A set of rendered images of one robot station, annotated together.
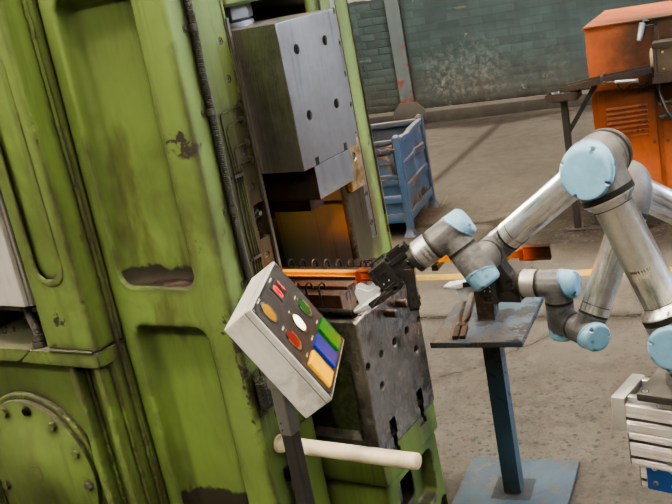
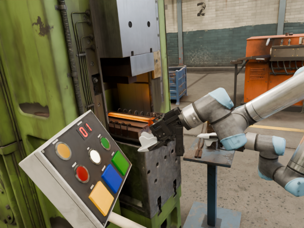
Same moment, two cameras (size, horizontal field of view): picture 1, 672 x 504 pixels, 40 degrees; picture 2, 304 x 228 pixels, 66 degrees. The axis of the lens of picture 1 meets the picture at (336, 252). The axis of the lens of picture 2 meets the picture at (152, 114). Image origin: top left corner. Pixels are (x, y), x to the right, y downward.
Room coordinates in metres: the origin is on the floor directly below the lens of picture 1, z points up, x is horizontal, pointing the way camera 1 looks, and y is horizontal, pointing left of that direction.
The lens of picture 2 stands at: (1.39, -0.10, 1.46)
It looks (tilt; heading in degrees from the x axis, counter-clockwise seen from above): 19 degrees down; 1
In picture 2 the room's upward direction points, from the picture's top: 5 degrees counter-clockwise
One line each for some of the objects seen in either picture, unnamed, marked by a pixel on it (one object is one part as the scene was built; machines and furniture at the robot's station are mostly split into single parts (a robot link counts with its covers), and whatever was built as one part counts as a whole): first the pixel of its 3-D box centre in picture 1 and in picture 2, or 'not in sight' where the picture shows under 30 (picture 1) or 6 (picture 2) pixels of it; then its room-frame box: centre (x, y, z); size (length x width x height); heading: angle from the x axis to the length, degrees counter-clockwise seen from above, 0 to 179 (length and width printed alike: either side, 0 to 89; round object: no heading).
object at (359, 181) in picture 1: (352, 162); (155, 64); (2.94, -0.11, 1.27); 0.09 x 0.02 x 0.17; 146
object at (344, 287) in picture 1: (299, 288); (120, 124); (2.72, 0.13, 0.96); 0.42 x 0.20 x 0.09; 56
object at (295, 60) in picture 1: (266, 91); (111, 16); (2.76, 0.11, 1.56); 0.42 x 0.39 x 0.40; 56
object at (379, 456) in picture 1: (347, 452); (129, 225); (2.27, 0.07, 0.62); 0.44 x 0.05 x 0.05; 56
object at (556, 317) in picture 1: (564, 320); (270, 167); (2.28, -0.56, 0.88); 0.11 x 0.08 x 0.11; 14
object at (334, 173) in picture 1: (276, 176); (112, 63); (2.72, 0.13, 1.32); 0.42 x 0.20 x 0.10; 56
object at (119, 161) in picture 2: (328, 335); (119, 163); (2.17, 0.06, 1.01); 0.07 x 0.05 x 0.07; 171
